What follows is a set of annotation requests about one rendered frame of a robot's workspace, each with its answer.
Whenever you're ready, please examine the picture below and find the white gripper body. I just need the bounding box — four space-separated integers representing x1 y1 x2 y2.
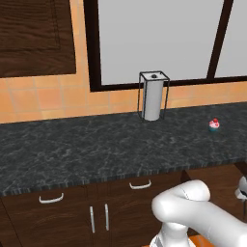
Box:
233 176 247 203

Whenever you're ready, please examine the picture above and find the narrow dark wood drawer front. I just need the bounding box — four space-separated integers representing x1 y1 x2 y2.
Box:
107 171 185 197

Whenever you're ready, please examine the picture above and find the wide dark wood drawer front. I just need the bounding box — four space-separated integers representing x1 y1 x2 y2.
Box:
0 183 89 210

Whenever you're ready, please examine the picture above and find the pink cupcake with teal wrapper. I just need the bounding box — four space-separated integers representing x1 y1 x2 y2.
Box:
207 118 221 133

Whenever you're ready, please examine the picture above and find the dark wood base cupboard door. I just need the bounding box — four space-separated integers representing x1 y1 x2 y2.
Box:
3 201 99 247
97 191 162 247

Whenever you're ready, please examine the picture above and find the white paper towel roll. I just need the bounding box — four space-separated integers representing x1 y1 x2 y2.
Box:
142 72 165 122

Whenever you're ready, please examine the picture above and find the dark framed window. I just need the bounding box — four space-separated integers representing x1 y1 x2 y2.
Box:
83 0 247 93

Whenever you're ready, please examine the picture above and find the curved silver drawer handle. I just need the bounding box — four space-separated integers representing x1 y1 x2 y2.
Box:
38 192 65 205
128 179 152 190

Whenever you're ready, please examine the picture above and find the straight silver cupboard handle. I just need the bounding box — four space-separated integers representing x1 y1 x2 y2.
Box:
103 203 111 232
89 206 96 234

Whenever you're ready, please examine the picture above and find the dark wood wall cupboard door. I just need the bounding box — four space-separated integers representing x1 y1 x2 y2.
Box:
0 0 77 79

